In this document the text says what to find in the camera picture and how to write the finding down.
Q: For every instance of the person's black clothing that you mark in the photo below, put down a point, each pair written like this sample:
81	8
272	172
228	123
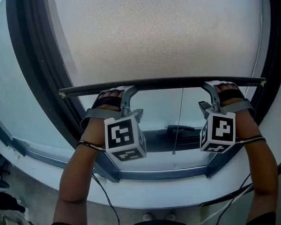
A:
262	219

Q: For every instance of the person's left forearm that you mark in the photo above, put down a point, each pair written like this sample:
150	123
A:
79	177

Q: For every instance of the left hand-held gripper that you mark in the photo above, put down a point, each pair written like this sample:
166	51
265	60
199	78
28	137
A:
121	137

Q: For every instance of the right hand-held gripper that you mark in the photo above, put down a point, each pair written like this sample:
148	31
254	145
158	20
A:
221	131

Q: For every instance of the person's left white shoe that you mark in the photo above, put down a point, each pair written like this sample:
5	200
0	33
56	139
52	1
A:
147	217

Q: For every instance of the person's right hand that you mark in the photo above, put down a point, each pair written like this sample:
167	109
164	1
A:
227	88

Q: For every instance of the dark roller blind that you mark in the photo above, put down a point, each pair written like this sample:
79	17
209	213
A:
154	32

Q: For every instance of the person's left hand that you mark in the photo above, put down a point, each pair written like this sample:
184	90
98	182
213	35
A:
111	94

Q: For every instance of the person's right forearm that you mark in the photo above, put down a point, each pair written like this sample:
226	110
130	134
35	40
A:
262	172

